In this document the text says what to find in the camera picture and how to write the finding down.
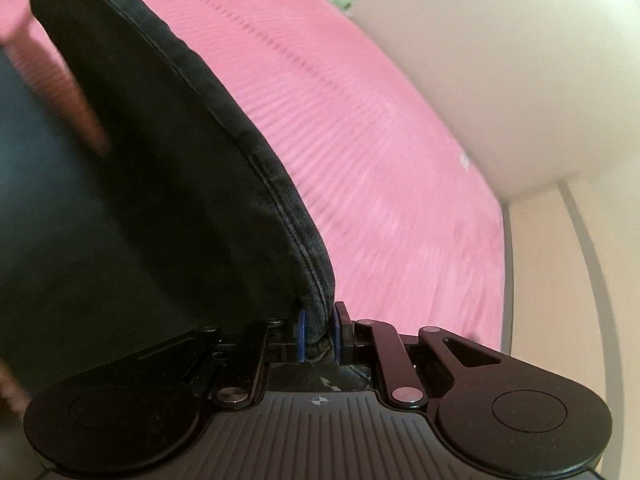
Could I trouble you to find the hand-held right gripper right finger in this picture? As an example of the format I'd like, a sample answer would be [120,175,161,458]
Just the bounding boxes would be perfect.
[332,301,504,412]

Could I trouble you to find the pink fluffy blanket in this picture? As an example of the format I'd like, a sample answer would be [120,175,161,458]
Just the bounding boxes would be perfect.
[0,0,505,411]

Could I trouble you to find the dark denim pants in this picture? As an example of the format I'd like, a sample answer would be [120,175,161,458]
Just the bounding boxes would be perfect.
[29,0,336,362]

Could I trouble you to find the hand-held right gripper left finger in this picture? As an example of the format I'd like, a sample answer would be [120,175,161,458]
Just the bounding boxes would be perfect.
[142,309,307,409]

